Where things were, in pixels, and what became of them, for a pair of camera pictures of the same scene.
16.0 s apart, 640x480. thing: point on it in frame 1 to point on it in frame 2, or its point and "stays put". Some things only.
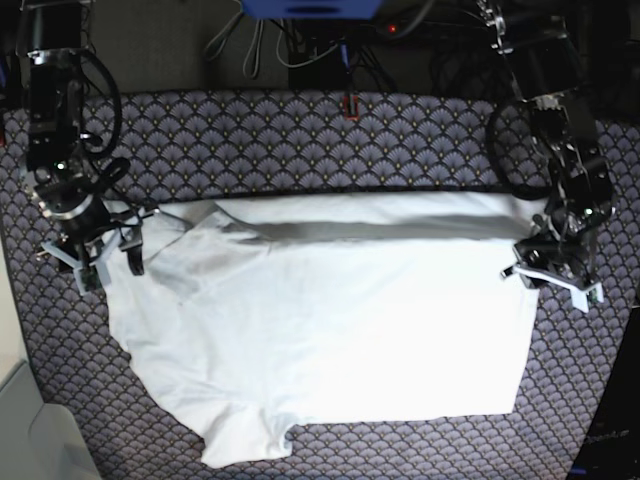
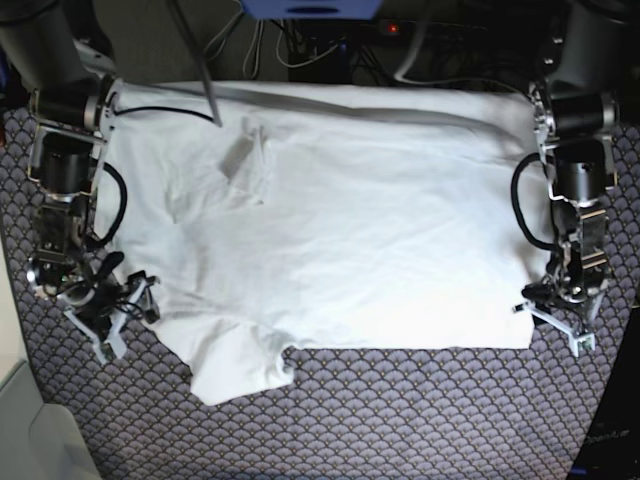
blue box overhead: (312, 10) stays put
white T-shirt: (255, 315) stays put
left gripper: (83, 241) to (100, 308)
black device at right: (612, 448) stays put
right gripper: (562, 252) to (567, 301)
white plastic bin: (40, 440) stays put
